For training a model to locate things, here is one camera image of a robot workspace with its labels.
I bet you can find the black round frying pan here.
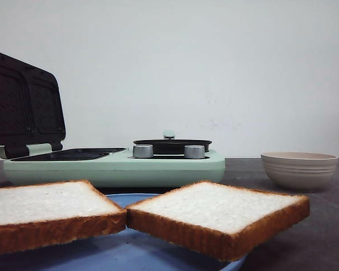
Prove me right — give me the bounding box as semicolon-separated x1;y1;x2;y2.
133;130;212;155

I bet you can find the blue round plate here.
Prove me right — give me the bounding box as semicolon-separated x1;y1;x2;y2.
0;193;248;271

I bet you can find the beige ribbed bowl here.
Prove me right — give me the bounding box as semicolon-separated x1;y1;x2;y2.
261;152;338;190

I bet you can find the left silver control knob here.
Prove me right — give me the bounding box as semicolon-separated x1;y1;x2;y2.
132;145;154;159

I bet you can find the silver control knob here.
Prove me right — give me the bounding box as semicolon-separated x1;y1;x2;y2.
184;145;205;159
132;145;154;159

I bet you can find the white bread slice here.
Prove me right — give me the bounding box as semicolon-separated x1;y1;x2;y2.
126;181;310;261
0;180;127;255

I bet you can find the right silver control knob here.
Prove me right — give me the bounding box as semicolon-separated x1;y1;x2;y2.
184;145;205;159

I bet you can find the breakfast maker hinged lid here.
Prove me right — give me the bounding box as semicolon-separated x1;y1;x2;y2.
0;53;66;159

